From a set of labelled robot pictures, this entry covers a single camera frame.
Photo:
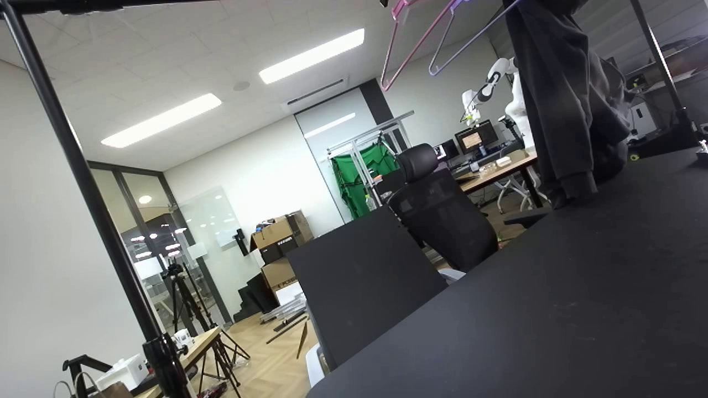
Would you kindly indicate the pink plastic clothes hanger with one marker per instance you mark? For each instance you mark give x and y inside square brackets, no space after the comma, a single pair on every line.
[401,10]

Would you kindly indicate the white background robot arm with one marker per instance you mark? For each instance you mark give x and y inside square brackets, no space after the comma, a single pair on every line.
[518,103]

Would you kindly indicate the purple grey clothes hanger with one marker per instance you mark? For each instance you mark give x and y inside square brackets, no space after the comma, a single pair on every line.
[473,37]

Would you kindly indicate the black rack upright pole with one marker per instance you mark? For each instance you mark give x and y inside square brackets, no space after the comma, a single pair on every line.
[80,157]
[662,62]

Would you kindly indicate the green cloth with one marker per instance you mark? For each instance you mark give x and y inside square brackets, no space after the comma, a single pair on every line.
[350,183]

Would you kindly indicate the silver garment rack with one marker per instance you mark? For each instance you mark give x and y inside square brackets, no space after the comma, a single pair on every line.
[368,133]

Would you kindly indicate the large cardboard box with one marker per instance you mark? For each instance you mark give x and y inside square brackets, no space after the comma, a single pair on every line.
[277,232]

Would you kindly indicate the dark flat panel board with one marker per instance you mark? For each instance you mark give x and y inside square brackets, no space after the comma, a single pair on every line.
[361,288]

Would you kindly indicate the black mesh office chair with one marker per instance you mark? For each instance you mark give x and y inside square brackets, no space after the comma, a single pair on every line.
[450,213]

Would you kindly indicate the small cardboard box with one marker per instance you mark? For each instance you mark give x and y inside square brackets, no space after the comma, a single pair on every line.
[279,274]

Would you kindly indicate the ceiling air vent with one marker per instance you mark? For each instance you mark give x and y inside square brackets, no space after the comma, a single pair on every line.
[314,91]

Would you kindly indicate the black computer monitor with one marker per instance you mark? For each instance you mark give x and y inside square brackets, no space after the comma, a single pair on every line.
[476,138]

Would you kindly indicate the wooden office desk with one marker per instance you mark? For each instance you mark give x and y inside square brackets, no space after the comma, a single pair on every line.
[495,170]

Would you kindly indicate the long ceiling light panel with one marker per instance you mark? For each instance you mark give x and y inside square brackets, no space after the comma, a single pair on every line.
[163,119]
[313,55]

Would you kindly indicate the wooden planks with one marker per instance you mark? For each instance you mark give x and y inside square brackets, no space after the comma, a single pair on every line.
[302,342]

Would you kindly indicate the small wooden side table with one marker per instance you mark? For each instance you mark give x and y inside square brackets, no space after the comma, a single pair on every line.
[199,345]

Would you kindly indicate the black framed glass door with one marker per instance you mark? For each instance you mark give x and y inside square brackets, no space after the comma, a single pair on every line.
[140,222]

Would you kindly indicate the black hanging garment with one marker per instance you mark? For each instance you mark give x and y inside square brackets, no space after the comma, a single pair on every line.
[561,96]

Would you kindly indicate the white device box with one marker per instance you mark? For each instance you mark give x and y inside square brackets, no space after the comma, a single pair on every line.
[124,372]

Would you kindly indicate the white box behind garment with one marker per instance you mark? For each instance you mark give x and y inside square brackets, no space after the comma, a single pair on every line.
[640,119]

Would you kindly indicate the wall whiteboard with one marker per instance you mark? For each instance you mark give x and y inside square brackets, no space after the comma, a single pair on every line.
[212,217]

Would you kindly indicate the black camera tripod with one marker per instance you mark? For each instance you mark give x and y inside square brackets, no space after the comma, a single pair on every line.
[178,283]

